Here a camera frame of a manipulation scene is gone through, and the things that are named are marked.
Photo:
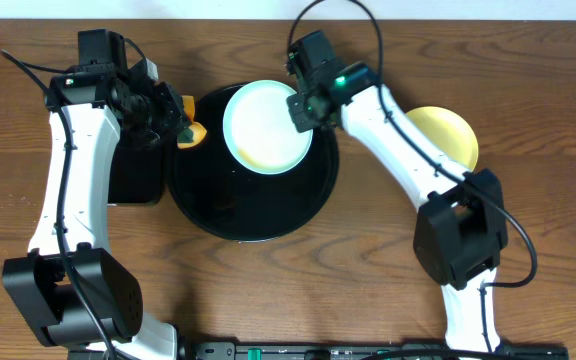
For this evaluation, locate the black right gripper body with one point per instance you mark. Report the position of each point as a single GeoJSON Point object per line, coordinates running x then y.
{"type": "Point", "coordinates": [305, 112]}

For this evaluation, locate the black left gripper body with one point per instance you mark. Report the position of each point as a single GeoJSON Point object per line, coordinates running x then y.
{"type": "Point", "coordinates": [160, 118]}

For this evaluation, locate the light green plate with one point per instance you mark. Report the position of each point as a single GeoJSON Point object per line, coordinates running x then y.
{"type": "Point", "coordinates": [259, 132]}

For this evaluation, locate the orange green sponge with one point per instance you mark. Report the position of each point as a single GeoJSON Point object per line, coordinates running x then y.
{"type": "Point", "coordinates": [194, 133]}

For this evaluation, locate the yellow plate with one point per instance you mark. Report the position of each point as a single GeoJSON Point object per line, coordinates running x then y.
{"type": "Point", "coordinates": [449, 132]}

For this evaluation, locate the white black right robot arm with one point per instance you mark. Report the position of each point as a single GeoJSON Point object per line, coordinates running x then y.
{"type": "Point", "coordinates": [460, 230]}

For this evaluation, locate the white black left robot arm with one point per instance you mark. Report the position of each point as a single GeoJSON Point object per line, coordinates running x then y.
{"type": "Point", "coordinates": [69, 288]}

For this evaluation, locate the rectangular black tray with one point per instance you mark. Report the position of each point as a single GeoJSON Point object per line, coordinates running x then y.
{"type": "Point", "coordinates": [136, 176]}

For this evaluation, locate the round black tray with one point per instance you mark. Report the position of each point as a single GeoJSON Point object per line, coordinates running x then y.
{"type": "Point", "coordinates": [224, 198]}

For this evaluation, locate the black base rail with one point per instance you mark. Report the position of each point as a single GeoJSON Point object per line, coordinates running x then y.
{"type": "Point", "coordinates": [225, 350]}

